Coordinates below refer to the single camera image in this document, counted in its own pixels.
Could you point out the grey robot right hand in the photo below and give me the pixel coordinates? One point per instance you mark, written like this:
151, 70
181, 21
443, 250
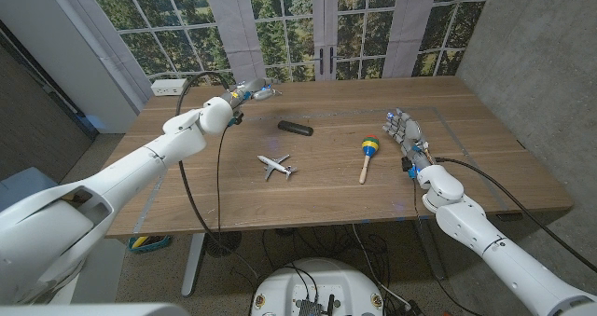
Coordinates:
409, 134

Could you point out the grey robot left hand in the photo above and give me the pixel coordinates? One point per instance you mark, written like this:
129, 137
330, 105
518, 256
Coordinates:
249, 91

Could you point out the black TV remote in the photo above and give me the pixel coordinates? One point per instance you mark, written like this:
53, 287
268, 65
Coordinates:
295, 128

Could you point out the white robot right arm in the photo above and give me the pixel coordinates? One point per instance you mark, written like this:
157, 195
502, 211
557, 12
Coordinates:
490, 246

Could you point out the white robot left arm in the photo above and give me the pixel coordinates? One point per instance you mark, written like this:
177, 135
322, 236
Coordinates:
116, 176

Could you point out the striped wooden maraca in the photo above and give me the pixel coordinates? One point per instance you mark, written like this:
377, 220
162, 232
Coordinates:
370, 146

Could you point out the white toy airplane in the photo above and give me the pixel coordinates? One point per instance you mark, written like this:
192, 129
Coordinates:
276, 166

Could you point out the grey tape strip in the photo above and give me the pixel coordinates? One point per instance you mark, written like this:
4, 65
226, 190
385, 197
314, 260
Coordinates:
142, 218
450, 129

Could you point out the printed window backdrop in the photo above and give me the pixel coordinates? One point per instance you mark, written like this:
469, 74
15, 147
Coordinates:
280, 27

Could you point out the white power strip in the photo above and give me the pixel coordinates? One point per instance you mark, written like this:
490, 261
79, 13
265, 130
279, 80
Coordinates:
169, 87

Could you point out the grey table leg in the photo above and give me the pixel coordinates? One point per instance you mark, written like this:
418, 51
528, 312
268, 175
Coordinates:
431, 255

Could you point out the black round fan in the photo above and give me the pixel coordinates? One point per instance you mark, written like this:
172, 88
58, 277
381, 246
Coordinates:
224, 246

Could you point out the white robot torso base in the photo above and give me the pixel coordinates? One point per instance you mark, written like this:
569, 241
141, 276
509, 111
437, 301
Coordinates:
322, 278

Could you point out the blue basket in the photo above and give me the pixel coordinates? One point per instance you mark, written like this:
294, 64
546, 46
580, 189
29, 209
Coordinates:
149, 245

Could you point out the white table leg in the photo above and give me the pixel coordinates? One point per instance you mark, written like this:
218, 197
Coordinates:
191, 269

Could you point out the blue grey seat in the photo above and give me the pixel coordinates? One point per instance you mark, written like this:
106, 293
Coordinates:
23, 185

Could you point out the white robot body panel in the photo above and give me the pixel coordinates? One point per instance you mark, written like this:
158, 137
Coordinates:
93, 310

